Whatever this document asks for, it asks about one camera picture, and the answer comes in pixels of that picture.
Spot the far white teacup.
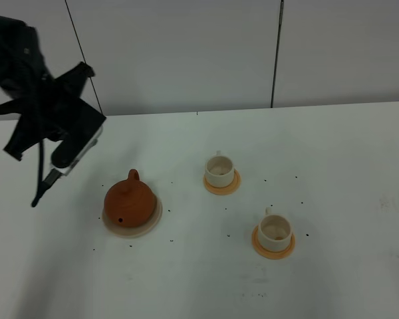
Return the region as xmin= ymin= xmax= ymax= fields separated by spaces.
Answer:
xmin=205 ymin=151 xmax=235 ymax=188

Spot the far orange saucer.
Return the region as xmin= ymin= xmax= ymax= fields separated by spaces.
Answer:
xmin=203 ymin=170 xmax=241 ymax=195

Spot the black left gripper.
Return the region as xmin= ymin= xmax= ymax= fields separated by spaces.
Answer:
xmin=3 ymin=62 xmax=94 ymax=161

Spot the black braided cable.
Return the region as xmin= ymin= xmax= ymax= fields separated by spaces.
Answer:
xmin=31 ymin=99 xmax=59 ymax=208

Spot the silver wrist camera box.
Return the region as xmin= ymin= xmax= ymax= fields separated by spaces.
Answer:
xmin=51 ymin=96 xmax=106 ymax=175

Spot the white teacup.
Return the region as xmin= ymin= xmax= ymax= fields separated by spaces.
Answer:
xmin=257 ymin=207 xmax=293 ymax=253
xmin=205 ymin=151 xmax=235 ymax=188

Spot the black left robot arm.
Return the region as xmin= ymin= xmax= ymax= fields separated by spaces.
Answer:
xmin=0 ymin=16 xmax=105 ymax=168

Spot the brown clay teapot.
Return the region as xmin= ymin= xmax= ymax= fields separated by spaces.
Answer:
xmin=104 ymin=169 xmax=157 ymax=228

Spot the near white teacup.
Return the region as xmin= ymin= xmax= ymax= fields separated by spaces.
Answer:
xmin=257 ymin=207 xmax=293 ymax=253

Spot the orange saucer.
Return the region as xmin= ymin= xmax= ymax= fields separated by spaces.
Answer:
xmin=251 ymin=226 xmax=296 ymax=260
xmin=203 ymin=170 xmax=241 ymax=195

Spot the beige round teapot coaster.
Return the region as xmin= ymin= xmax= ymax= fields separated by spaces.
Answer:
xmin=101 ymin=197 xmax=162 ymax=239

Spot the near orange saucer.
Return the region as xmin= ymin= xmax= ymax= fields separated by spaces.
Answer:
xmin=251 ymin=226 xmax=296 ymax=260

